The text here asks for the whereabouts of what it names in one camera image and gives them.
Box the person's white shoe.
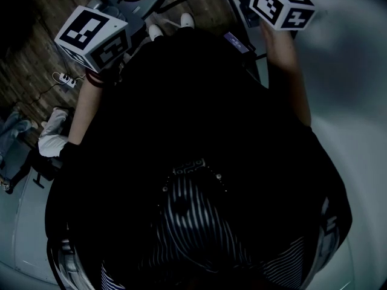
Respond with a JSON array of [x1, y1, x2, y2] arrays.
[[180, 12, 196, 30], [148, 24, 164, 42]]

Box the person's right forearm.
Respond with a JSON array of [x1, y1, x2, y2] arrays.
[[259, 19, 312, 128]]

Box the dark red wrist bands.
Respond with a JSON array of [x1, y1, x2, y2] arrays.
[[85, 68, 105, 88]]

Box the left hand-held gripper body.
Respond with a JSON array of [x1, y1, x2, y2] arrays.
[[53, 0, 148, 74]]

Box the black white striped shirt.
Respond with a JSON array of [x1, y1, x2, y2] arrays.
[[101, 175, 306, 290]]

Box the small black screen device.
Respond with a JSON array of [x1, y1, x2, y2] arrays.
[[223, 31, 251, 54]]

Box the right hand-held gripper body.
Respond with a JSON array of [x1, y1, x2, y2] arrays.
[[234, 0, 316, 31]]

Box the grey harness strap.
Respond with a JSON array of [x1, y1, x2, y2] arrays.
[[317, 196, 341, 268], [57, 237, 82, 283]]

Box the person's left white shoe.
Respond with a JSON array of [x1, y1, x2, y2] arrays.
[[148, 24, 164, 42]]

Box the person's black garment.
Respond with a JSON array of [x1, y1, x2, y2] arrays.
[[44, 27, 353, 290]]

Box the person's left forearm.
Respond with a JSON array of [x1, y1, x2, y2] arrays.
[[68, 69, 105, 146]]

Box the green-tinted glass panel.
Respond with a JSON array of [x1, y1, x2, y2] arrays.
[[308, 116, 387, 290]]

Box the person's right white shoe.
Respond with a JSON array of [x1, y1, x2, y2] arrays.
[[180, 12, 196, 30]]

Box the white power strip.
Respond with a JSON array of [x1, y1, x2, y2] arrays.
[[53, 71, 78, 89]]

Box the black office chair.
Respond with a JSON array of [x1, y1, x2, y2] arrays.
[[28, 152, 64, 190]]

